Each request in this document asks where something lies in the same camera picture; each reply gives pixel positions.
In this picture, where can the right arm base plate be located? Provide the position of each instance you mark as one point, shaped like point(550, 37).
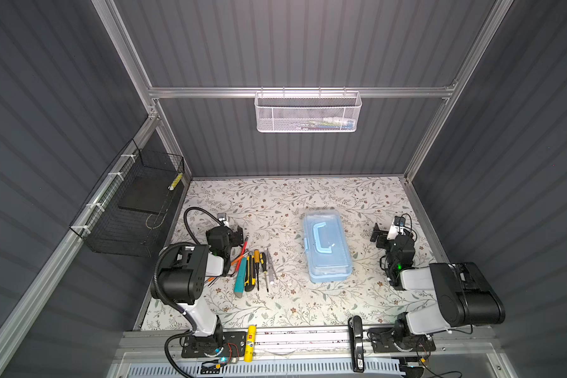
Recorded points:
point(386, 340)

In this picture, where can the yellow black utility knife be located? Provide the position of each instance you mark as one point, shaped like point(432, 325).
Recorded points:
point(250, 279)

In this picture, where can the clear handle screwdriver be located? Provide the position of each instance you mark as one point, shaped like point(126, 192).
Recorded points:
point(270, 268)

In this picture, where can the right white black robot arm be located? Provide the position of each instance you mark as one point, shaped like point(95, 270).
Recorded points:
point(463, 295)

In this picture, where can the white perforated cable tray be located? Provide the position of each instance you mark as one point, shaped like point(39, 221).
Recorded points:
point(299, 367)

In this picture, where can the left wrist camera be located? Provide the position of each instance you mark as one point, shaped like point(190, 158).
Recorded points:
point(224, 219)

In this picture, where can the red pencil tool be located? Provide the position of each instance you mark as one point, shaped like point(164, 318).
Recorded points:
point(236, 263)

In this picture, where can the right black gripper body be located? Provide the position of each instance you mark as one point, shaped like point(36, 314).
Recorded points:
point(383, 238)

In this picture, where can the black wire side basket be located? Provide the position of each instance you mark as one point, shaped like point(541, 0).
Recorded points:
point(133, 209)

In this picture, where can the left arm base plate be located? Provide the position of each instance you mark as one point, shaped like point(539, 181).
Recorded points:
point(227, 344)

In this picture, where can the white wire wall basket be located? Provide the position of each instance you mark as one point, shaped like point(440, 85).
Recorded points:
point(307, 112)

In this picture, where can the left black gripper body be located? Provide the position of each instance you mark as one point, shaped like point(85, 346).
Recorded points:
point(234, 237)

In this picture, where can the orange pen tool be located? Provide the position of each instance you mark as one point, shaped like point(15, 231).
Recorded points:
point(213, 279)

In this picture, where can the aluminium front rail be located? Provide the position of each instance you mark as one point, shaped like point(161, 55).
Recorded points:
point(306, 342)

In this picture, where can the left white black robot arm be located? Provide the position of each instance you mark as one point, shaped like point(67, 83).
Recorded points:
point(182, 269)

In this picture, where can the teal utility knife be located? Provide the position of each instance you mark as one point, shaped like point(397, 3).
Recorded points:
point(239, 287)

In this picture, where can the orange handle screwdriver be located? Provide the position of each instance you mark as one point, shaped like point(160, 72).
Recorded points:
point(257, 260)

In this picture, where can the blue plastic tool box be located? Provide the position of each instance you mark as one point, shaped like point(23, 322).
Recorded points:
point(328, 255)

